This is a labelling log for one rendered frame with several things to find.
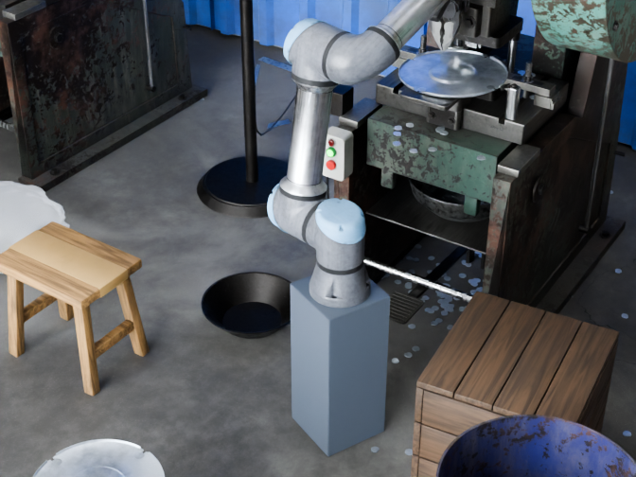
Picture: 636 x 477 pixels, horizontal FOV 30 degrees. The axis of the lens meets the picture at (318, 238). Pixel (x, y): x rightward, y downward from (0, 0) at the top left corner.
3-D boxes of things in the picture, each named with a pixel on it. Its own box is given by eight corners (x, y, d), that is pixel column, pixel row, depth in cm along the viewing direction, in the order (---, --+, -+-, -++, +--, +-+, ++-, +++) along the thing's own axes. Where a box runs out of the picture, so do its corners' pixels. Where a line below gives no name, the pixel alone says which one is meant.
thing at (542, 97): (553, 110, 315) (556, 75, 309) (495, 94, 322) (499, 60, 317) (561, 101, 319) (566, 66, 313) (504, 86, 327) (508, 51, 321)
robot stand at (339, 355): (327, 457, 306) (328, 320, 281) (291, 417, 319) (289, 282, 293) (384, 431, 314) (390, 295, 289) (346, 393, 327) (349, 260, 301)
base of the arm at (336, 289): (330, 315, 282) (331, 281, 277) (297, 284, 293) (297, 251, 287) (382, 294, 289) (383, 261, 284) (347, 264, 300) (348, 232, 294)
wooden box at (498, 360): (555, 538, 283) (573, 431, 264) (409, 485, 298) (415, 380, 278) (601, 434, 313) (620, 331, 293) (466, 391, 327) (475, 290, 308)
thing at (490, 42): (497, 58, 311) (499, 39, 308) (430, 41, 320) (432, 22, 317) (522, 37, 322) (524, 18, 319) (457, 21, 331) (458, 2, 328)
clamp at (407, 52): (440, 79, 330) (442, 45, 324) (388, 64, 337) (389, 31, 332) (450, 71, 334) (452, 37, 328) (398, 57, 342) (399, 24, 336)
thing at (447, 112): (443, 151, 307) (447, 105, 300) (397, 137, 314) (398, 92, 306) (485, 114, 325) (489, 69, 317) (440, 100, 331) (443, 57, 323)
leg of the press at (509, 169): (506, 381, 331) (541, 93, 281) (469, 366, 336) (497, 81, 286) (624, 228, 395) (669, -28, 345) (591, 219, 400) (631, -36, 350)
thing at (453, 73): (376, 76, 316) (376, 73, 315) (445, 43, 332) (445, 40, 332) (461, 108, 298) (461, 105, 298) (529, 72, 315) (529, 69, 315)
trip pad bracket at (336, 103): (342, 153, 332) (343, 91, 321) (313, 145, 337) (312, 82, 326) (353, 145, 336) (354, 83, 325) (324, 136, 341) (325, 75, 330)
